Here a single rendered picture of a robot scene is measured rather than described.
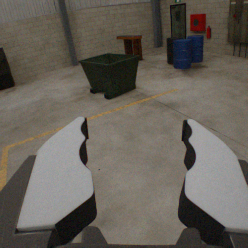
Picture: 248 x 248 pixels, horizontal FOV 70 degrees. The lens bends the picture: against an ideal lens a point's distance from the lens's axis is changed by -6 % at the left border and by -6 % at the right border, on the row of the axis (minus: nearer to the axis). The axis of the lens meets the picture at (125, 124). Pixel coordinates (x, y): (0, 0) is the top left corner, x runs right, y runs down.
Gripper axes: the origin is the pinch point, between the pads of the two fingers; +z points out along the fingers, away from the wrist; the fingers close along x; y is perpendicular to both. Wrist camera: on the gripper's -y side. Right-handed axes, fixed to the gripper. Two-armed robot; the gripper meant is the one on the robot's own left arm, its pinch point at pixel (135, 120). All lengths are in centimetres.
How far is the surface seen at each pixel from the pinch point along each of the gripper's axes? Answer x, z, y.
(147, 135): 30, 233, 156
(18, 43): -472, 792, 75
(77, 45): -246, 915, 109
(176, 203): 49, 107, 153
